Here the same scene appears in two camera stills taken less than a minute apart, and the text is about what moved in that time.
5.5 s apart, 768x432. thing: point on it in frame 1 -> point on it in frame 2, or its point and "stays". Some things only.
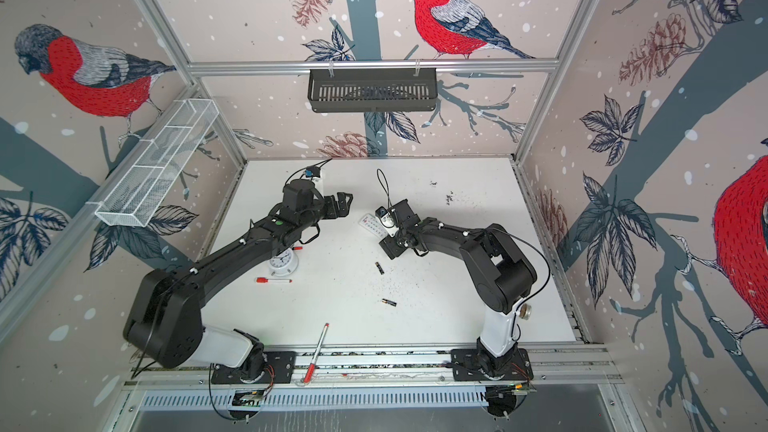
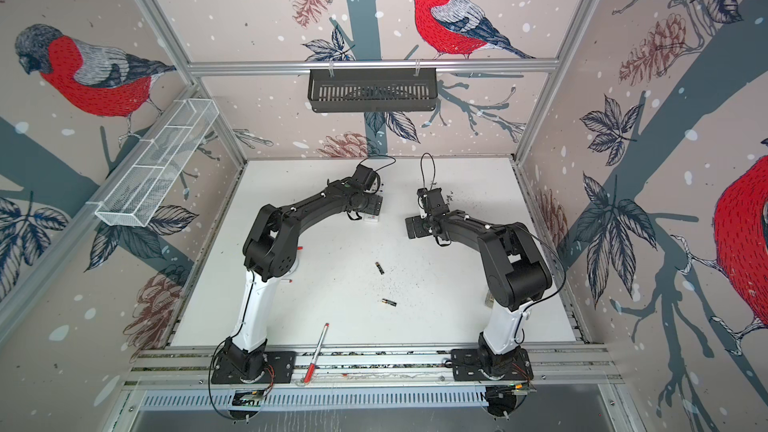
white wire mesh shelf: x=136 y=198 stays
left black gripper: x=335 y=212 -> x=375 y=206
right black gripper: x=392 y=244 -> x=420 y=224
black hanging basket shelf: x=347 y=92 stays
